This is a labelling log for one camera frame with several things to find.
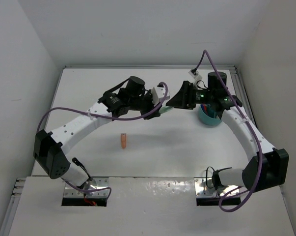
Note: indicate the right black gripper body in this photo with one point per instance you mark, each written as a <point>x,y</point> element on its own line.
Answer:
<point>195,96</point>

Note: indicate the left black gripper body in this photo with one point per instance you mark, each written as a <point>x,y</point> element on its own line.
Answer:
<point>142,103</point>

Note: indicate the green highlighter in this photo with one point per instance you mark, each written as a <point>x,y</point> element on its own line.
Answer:
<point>165,109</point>

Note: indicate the orange highlighter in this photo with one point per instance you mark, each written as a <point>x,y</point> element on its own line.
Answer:
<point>123,140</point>

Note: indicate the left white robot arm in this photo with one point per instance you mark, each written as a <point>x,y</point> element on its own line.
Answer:
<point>51,147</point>

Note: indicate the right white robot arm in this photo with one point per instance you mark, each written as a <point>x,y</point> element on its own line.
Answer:
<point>267,165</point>

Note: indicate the teal round organizer container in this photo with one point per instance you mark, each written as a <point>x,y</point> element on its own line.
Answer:
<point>208,116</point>

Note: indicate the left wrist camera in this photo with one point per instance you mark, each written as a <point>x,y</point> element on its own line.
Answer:
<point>158,94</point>

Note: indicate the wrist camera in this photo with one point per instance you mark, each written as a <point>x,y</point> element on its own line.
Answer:
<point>195,75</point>
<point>158,94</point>

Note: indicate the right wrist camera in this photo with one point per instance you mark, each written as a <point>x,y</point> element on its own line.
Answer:
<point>195,75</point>

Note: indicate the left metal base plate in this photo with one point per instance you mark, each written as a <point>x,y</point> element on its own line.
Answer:
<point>96,188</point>

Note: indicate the metal base plate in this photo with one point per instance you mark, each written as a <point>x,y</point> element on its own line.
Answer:
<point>96,188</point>
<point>203,191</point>

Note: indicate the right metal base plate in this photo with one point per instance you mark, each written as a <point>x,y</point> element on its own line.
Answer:
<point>203,191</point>

